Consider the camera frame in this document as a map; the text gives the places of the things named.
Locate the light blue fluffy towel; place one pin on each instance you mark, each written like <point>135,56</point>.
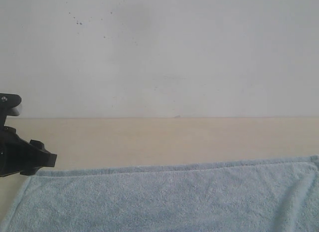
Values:
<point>278,195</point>

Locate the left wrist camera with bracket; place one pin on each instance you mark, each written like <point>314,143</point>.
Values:
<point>10,105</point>

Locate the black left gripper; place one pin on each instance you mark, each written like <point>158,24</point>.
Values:
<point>20,156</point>

